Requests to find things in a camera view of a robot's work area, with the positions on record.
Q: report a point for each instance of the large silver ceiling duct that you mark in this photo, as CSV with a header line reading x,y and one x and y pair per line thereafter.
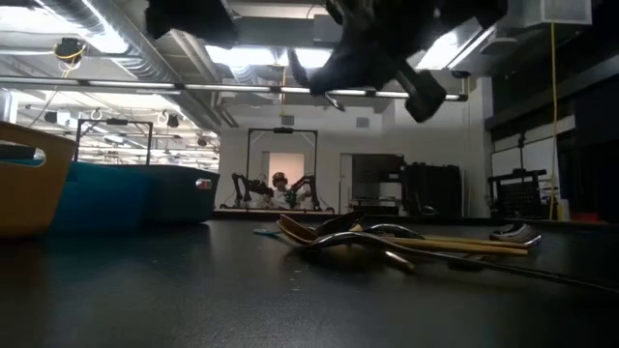
x,y
145,63

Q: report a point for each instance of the long ceiling tube light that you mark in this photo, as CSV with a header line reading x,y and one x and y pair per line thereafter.
x,y
227,88

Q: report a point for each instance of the background black robot arm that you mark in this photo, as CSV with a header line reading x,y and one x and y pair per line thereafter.
x,y
309,183
238,186

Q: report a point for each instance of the red box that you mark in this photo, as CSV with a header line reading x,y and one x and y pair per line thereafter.
x,y
585,216

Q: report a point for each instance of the dark blue plastic bin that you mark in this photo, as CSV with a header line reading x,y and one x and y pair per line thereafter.
x,y
101,198

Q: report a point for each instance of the pile of wooden and metal utensils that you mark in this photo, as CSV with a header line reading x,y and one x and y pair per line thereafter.
x,y
348,238

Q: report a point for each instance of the wooden background table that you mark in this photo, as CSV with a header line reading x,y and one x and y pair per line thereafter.
x,y
251,211

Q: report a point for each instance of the metal shelving rack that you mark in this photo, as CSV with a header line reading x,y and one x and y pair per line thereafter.
x,y
377,169

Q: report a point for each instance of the black ceiling spotlight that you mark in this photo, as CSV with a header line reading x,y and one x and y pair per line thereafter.
x,y
173,121

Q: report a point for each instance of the yellow plastic bin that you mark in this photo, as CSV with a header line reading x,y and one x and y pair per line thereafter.
x,y
29,198

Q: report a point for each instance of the bright ceiling light panel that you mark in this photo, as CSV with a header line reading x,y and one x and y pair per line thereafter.
x,y
242,55

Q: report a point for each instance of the grey ceiling box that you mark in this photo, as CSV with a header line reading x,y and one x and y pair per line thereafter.
x,y
321,29

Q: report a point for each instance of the black aluminium table frame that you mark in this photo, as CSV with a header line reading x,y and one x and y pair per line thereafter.
x,y
242,218

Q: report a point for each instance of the person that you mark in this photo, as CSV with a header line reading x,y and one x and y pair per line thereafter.
x,y
280,195

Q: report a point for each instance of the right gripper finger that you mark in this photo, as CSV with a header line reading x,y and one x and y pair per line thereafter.
x,y
425,96

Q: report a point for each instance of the white ceiling unit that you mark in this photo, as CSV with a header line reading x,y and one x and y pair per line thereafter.
x,y
556,12

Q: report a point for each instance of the whiteboard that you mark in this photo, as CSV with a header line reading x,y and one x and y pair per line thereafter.
x,y
537,154

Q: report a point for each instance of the black storage cabinet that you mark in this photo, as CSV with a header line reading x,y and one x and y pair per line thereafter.
x,y
435,188

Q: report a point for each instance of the grey wall vent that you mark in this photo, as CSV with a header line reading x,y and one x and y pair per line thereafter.
x,y
362,122

